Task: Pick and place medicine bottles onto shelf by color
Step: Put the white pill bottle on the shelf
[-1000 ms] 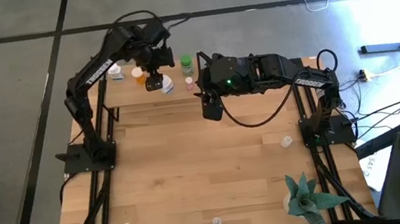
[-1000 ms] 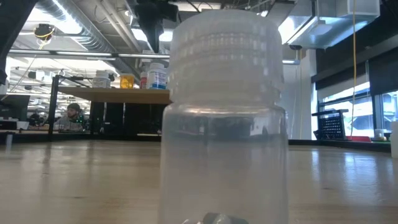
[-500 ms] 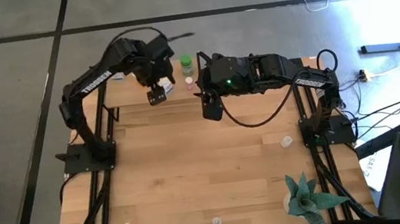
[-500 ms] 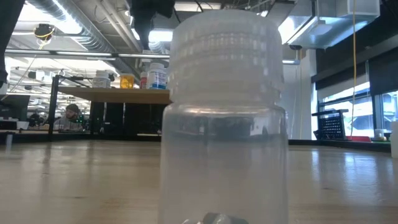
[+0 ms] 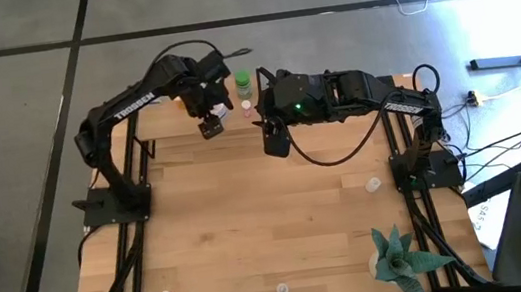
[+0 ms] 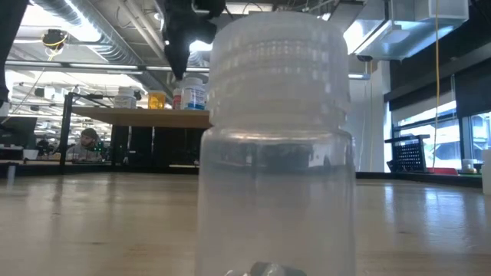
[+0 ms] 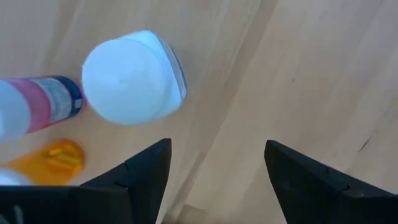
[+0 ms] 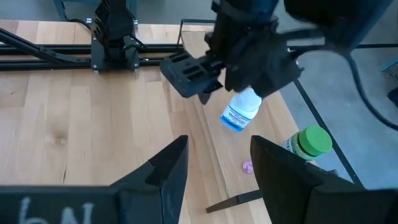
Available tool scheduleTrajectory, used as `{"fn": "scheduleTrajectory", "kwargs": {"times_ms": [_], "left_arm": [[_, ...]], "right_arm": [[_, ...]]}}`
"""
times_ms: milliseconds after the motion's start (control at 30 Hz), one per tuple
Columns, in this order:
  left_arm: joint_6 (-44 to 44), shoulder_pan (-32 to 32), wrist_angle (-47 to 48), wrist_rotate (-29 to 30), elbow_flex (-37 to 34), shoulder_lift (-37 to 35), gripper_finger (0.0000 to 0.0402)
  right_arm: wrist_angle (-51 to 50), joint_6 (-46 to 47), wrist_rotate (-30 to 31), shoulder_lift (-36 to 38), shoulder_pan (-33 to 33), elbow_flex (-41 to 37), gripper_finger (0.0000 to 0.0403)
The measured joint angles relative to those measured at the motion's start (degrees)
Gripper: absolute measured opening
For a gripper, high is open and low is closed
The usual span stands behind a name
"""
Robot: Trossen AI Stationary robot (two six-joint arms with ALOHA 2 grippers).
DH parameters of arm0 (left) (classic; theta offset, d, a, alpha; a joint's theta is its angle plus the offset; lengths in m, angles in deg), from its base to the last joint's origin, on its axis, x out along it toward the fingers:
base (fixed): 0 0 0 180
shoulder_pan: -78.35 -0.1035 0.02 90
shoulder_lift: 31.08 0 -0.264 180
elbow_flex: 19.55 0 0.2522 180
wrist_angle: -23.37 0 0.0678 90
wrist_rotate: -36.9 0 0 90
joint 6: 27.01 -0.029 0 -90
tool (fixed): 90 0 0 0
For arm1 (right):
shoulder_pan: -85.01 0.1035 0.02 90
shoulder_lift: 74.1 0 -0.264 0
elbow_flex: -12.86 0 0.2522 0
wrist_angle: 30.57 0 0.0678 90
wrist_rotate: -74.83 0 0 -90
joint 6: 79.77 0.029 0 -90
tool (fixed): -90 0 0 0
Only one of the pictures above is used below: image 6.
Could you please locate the orange bottle white cap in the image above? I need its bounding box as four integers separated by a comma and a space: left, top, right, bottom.
147, 90, 167, 110

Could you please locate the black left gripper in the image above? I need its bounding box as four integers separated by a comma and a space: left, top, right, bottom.
163, 9, 219, 81

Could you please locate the black background monitor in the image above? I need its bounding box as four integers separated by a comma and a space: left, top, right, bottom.
0, 117, 38, 150

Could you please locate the silver horizontal pipe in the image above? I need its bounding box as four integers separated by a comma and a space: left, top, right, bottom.
0, 59, 371, 81

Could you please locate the person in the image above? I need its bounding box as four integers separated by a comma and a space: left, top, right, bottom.
64, 127, 104, 162

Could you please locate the white bottle teal striped label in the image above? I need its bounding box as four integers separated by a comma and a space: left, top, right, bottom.
114, 86, 138, 110

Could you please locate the black ceiling dome device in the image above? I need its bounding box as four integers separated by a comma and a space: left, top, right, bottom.
41, 28, 69, 51

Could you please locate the silver rectangular air duct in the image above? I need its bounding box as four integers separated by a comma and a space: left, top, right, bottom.
342, 0, 470, 62

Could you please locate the black shelf end bar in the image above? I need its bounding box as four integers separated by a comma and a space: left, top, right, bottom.
59, 91, 74, 172

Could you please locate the clear plastic bottle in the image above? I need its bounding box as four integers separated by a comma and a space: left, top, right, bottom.
193, 11, 357, 276

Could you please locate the yellow hanging cord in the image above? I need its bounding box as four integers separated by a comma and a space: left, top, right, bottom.
432, 0, 441, 172

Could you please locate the white bottle blue label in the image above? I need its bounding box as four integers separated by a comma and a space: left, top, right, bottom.
180, 76, 209, 111

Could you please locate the black perforated cart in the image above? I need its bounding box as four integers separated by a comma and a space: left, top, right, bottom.
384, 133, 431, 173

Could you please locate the small background jar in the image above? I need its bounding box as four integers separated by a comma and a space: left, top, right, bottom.
462, 158, 479, 174

